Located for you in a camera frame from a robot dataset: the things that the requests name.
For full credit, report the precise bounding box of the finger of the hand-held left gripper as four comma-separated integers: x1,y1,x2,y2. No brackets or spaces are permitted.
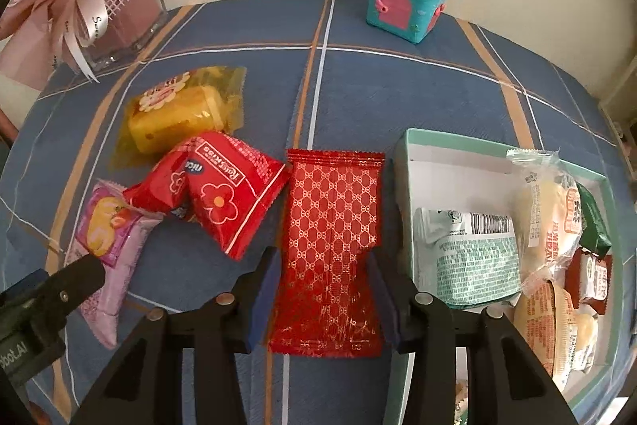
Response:
46,254,107,320

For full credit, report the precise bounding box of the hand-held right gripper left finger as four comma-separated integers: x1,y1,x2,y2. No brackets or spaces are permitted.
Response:
70,247,282,425

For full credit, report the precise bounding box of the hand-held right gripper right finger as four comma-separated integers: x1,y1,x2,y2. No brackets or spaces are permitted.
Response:
365,251,580,425

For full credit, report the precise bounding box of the pink swiss roll packet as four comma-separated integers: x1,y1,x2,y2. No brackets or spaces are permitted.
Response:
64,178,165,350

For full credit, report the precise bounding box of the red gold-patterned snack packet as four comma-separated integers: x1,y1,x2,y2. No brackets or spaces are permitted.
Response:
268,149,386,358

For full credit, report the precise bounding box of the clear green cow-print snack packet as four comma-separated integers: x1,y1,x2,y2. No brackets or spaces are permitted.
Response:
413,207,523,310

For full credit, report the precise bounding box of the white box with teal rim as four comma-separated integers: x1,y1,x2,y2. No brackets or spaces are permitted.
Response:
391,127,630,425

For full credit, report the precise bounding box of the cream orange cake packet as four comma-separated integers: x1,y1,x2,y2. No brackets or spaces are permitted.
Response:
512,278,600,393

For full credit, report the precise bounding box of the clear white steamed cake packet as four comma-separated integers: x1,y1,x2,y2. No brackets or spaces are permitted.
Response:
506,147,585,286

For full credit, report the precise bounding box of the dark green snack packet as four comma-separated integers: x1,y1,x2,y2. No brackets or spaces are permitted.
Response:
574,182,613,259

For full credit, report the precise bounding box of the red flower-print snack packet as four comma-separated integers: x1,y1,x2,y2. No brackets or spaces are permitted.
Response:
122,131,292,261

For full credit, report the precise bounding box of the yellow cake packet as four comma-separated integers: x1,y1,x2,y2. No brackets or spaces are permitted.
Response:
109,65,248,169

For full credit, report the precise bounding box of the blue plaid tablecloth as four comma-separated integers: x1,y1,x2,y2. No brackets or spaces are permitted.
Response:
0,0,637,425

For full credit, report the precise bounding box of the small red snack packet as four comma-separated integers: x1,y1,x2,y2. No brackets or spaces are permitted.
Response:
567,248,614,310

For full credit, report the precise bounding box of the white ribbon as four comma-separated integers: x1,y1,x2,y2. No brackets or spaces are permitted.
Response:
64,0,113,83

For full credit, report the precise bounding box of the glass vase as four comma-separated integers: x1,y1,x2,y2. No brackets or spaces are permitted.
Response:
55,0,170,74

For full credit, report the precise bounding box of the teal toy box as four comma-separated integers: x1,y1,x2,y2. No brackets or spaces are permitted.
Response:
365,0,453,43

